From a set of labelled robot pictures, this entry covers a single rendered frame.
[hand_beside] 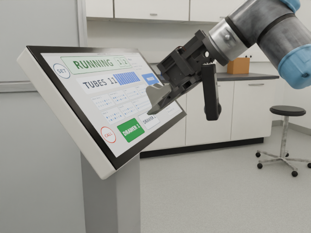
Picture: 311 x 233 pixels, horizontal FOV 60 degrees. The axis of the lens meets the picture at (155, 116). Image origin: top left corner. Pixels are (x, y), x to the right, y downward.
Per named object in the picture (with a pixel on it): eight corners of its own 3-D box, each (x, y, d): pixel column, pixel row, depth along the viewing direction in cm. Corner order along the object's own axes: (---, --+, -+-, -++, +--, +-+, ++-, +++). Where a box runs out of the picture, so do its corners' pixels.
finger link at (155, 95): (136, 97, 63) (164, 73, 59) (151, 118, 63) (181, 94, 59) (130, 100, 60) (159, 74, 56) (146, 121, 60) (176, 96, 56)
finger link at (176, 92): (161, 100, 61) (191, 76, 57) (166, 106, 61) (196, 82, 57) (153, 103, 57) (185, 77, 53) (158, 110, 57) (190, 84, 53)
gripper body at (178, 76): (165, 66, 63) (206, 30, 58) (188, 95, 62) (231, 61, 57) (153, 68, 56) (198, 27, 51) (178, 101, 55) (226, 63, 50)
